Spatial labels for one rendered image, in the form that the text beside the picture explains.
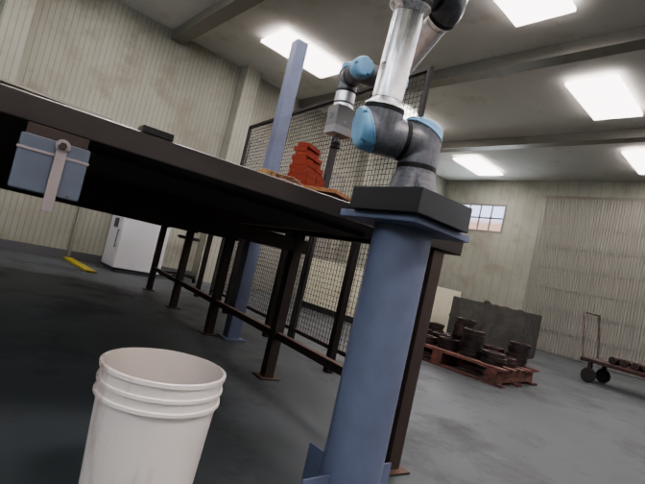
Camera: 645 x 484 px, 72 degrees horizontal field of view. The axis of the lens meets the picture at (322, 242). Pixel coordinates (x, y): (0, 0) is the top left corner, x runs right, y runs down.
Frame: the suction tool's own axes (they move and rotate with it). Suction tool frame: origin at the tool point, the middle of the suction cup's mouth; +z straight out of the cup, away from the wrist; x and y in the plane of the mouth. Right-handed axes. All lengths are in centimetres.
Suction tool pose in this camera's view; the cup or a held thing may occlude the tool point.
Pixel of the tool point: (334, 148)
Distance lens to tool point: 168.6
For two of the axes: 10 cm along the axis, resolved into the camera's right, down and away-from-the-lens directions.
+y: -7.9, -1.9, -5.8
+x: 5.8, 0.8, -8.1
